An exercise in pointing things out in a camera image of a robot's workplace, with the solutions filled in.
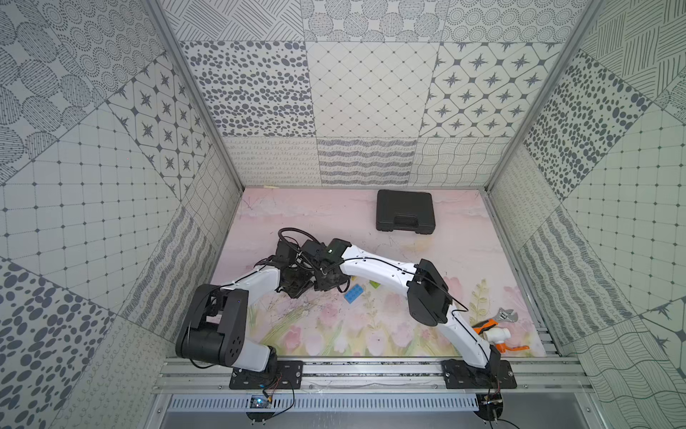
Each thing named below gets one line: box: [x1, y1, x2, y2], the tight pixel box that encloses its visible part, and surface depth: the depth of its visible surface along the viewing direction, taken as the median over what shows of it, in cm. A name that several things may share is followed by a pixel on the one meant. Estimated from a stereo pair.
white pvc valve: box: [482, 326, 511, 345], surface depth 80 cm
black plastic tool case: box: [375, 189, 436, 234], surface depth 112 cm
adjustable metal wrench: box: [492, 307, 519, 323], surface depth 86 cm
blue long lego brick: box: [343, 283, 365, 304], surface depth 90 cm
